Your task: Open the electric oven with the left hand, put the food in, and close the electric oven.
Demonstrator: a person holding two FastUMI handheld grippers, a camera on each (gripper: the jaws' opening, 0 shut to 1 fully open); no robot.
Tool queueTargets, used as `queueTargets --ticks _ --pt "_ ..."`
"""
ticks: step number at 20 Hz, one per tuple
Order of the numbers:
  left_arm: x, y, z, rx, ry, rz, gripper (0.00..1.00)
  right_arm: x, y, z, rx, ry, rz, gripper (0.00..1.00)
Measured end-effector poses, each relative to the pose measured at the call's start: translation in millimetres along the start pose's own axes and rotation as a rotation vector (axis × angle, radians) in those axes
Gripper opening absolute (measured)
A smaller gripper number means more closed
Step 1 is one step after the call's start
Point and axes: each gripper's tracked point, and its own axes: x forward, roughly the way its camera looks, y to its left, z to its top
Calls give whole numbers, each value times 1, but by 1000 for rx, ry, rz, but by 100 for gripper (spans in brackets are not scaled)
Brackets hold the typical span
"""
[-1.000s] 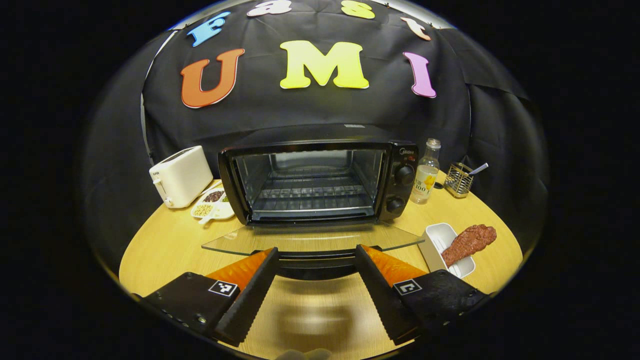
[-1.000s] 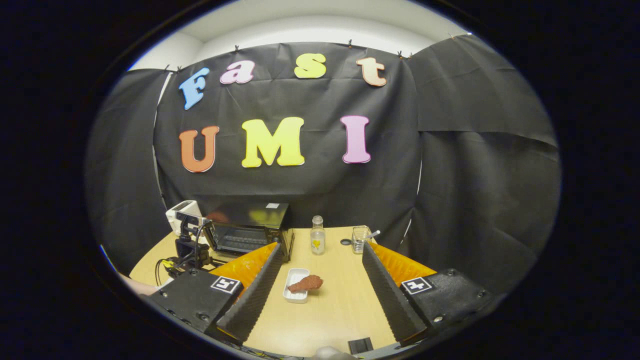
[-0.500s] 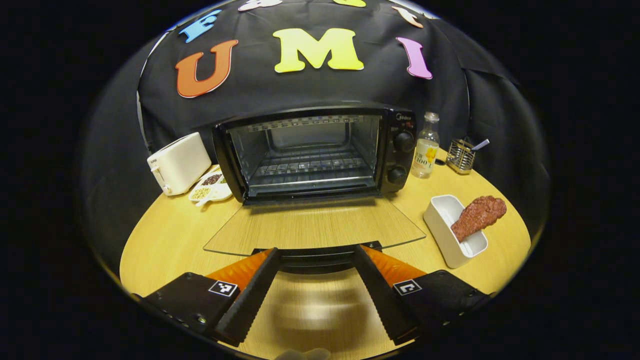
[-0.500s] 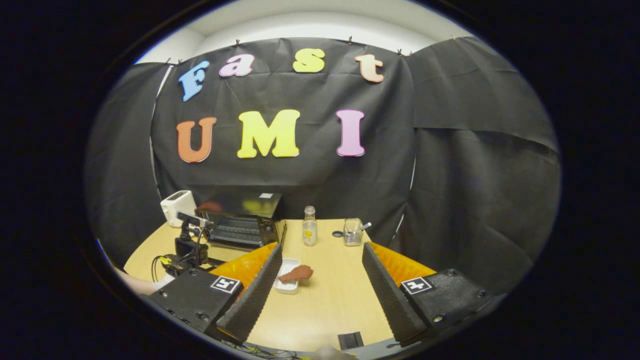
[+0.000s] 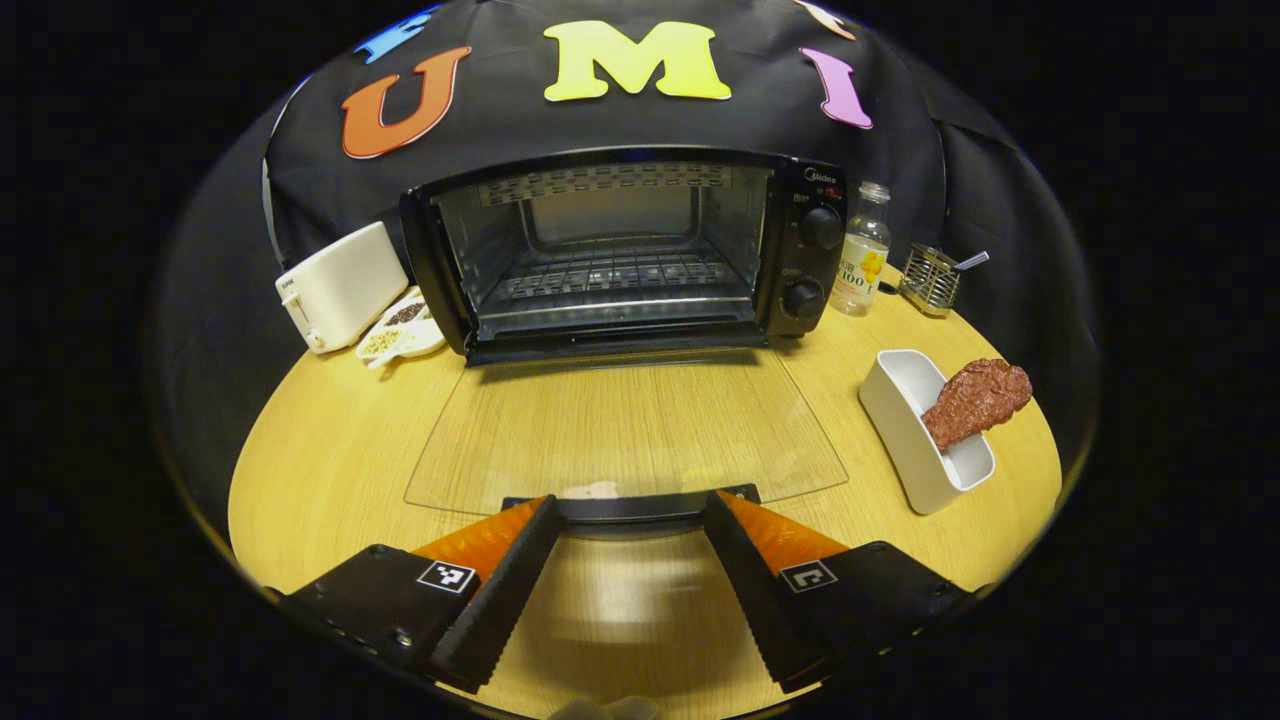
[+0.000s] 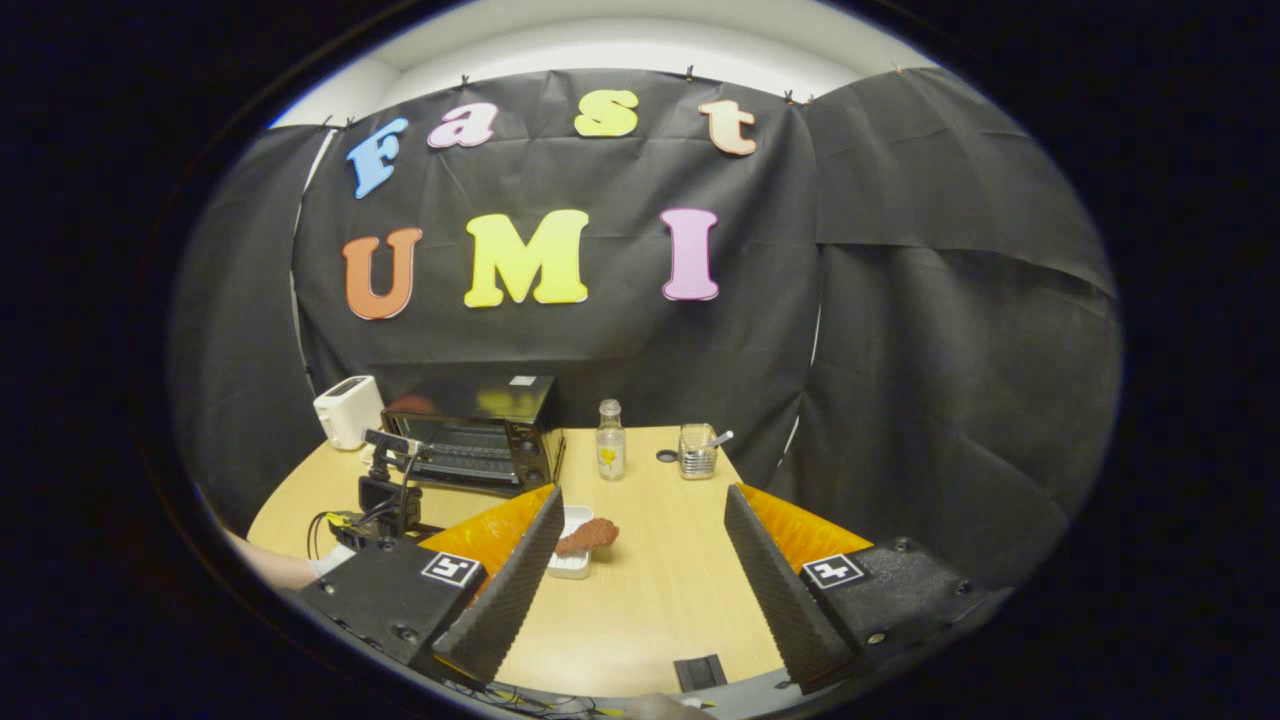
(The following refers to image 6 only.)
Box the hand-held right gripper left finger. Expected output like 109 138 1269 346
295 485 566 686

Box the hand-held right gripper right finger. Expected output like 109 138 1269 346
722 483 1011 693

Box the reddish brown meat piece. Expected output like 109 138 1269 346
555 517 621 559

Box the black electric oven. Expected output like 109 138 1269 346
380 375 566 498

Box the white rectangular tray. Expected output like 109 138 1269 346
547 505 596 581

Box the white toaster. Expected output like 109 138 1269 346
313 375 386 451

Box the black table clamp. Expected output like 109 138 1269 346
673 654 728 693

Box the clear cutlery holder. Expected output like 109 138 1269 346
679 423 719 481

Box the clear bottle with yellow label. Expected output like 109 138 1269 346
596 399 628 482

